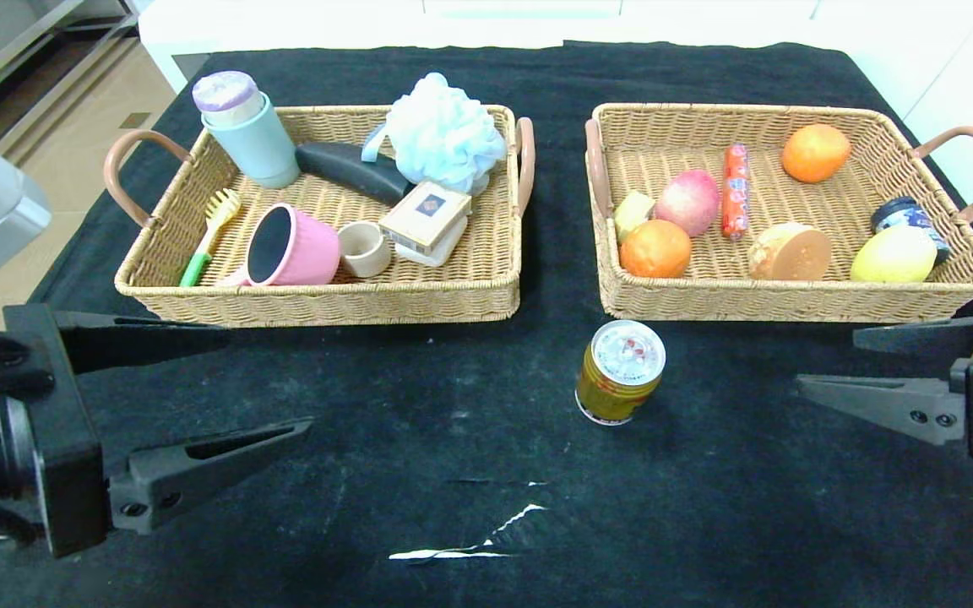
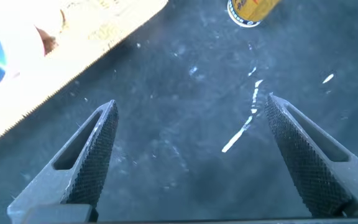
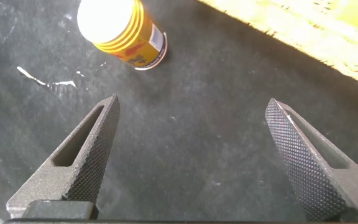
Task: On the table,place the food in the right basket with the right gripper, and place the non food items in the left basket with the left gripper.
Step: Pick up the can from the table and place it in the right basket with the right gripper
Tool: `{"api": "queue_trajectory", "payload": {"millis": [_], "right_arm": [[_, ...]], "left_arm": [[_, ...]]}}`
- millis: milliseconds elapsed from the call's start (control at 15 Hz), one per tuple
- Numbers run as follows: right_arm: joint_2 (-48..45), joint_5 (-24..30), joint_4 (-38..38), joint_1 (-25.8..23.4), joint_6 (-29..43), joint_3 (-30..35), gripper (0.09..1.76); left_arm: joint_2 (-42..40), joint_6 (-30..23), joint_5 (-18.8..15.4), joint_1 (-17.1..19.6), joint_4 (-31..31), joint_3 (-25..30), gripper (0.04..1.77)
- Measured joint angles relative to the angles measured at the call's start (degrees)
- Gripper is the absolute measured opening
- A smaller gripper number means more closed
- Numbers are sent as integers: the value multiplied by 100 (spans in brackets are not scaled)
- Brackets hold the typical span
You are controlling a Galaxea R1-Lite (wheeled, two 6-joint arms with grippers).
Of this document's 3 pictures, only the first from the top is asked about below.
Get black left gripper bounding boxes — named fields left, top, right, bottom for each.
left=0, top=303, right=316, bottom=559

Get yellow lemon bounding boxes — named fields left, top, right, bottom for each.
left=850, top=224, right=939, bottom=284

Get brown bread roll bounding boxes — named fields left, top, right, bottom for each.
left=747, top=222, right=834, bottom=281

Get pink saucepan grey inside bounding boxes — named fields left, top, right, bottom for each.
left=216, top=203, right=342, bottom=288

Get orange sausage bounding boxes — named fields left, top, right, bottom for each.
left=723, top=143, right=752, bottom=241

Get gold drink can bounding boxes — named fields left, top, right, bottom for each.
left=575, top=319, right=667, bottom=426

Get gold white card box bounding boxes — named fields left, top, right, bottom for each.
left=379, top=180, right=473, bottom=257

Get blue white jar black lid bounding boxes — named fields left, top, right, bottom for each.
left=871, top=196, right=952, bottom=263

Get orange fruit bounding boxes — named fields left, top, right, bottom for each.
left=782, top=123, right=851, bottom=184
left=619, top=219, right=693, bottom=280

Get black tablecloth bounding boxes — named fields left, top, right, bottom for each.
left=0, top=40, right=973, bottom=608

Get small beige mug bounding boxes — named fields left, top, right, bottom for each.
left=336, top=220, right=393, bottom=279

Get red apple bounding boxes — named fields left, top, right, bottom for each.
left=654, top=170, right=721, bottom=238

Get teal plastic cup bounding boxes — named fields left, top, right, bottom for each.
left=201, top=91, right=301, bottom=189

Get dark grey curved brush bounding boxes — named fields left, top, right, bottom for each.
left=295, top=140, right=414, bottom=206

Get yellow green fruit slice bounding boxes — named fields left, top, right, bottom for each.
left=613, top=191, right=657, bottom=243

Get white soap bar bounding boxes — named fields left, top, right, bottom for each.
left=406, top=215, right=469, bottom=268

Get beige bottle purple cap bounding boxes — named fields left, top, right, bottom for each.
left=191, top=70, right=266, bottom=128

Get light blue bath loofah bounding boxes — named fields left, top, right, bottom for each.
left=361, top=73, right=508, bottom=197

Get white low table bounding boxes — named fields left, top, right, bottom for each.
left=139, top=0, right=863, bottom=95

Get yellow brush green handle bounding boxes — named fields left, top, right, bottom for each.
left=179, top=187, right=244, bottom=288

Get wicker basket brown handles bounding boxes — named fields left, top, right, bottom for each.
left=584, top=102, right=973, bottom=323
left=102, top=103, right=535, bottom=328

